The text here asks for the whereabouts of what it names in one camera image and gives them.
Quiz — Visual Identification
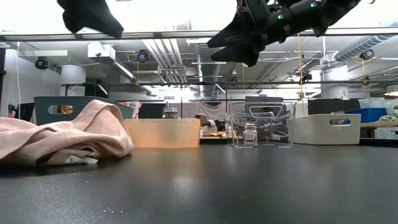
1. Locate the pink cloth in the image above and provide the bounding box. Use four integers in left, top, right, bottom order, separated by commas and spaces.
0, 99, 135, 166

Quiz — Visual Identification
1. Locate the small black monitor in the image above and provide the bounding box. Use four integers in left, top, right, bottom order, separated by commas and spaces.
244, 95, 284, 104

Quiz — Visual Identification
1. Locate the black box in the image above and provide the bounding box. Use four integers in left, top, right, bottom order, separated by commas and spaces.
15, 102, 35, 123

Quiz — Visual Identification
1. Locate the black horizontal rail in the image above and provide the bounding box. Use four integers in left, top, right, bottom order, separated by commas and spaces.
108, 80, 398, 87

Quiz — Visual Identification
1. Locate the silver ventilation duct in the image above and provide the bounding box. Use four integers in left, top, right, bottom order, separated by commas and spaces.
193, 42, 225, 98

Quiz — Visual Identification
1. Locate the blue-grey plastic bin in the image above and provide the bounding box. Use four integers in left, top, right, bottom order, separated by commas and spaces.
33, 95, 136, 126

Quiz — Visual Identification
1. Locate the overhead frame beam with lights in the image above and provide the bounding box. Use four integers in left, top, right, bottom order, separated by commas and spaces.
0, 28, 398, 42

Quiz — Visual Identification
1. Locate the green and white pile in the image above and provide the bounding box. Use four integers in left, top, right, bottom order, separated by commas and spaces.
378, 113, 398, 123

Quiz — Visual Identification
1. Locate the yellow hanging cable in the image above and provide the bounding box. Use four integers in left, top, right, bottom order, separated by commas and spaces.
295, 34, 306, 116

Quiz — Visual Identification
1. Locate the clear storage tub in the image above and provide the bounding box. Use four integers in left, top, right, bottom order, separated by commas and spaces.
358, 97, 387, 110

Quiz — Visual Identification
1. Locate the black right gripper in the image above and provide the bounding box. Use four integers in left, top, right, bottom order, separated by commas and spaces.
206, 0, 330, 68

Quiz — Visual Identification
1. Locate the white ceiling air unit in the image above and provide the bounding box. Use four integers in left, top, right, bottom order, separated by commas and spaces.
86, 41, 117, 60

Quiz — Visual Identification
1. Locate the orange plastic bin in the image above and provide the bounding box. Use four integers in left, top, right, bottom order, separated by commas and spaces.
124, 118, 201, 149

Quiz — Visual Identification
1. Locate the clear plastic bin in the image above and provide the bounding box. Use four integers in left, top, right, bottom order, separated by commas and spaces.
228, 100, 297, 149

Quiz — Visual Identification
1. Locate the wide black monitor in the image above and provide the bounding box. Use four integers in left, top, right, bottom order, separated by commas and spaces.
307, 98, 361, 116

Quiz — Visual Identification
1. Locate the blue plastic crate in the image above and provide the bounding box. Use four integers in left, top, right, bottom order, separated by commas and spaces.
344, 107, 388, 124

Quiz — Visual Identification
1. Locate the white plastic bin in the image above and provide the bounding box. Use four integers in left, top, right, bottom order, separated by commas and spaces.
286, 113, 362, 146

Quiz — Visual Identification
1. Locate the black ceiling-hung camera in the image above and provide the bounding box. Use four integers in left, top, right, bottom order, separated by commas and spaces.
34, 55, 50, 70
136, 49, 150, 64
359, 49, 376, 61

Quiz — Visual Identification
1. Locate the black table mat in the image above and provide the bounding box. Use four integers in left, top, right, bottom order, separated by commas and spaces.
0, 143, 398, 224

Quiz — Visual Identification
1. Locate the green-lid spice jar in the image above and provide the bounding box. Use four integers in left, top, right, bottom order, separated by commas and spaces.
161, 106, 179, 120

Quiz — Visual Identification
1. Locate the small brown spice jar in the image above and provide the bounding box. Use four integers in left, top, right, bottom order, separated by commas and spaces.
243, 123, 259, 146

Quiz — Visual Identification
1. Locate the person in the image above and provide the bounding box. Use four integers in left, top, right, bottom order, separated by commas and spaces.
195, 113, 226, 133

